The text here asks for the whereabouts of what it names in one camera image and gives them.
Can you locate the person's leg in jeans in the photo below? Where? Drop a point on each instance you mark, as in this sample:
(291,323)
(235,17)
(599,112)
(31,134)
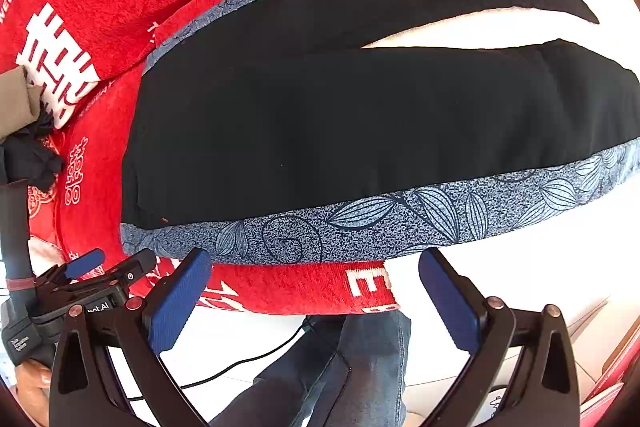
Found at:
(346,370)

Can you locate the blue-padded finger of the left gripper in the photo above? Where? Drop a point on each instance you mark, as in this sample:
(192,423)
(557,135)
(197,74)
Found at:
(80,266)

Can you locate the cream cloth on sofa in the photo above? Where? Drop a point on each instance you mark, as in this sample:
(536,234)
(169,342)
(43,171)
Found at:
(396,224)

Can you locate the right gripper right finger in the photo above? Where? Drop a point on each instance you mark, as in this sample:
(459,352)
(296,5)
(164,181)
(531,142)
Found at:
(543,389)

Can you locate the person's left hand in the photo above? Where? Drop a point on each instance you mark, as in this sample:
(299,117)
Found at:
(32,383)

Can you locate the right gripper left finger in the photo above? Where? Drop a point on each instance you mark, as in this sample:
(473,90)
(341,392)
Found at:
(143,329)

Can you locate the red sofa cover white lettering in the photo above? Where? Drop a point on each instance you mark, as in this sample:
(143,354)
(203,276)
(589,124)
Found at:
(89,56)

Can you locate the black pants with blue trim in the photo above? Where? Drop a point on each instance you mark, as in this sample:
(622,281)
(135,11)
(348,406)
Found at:
(259,116)

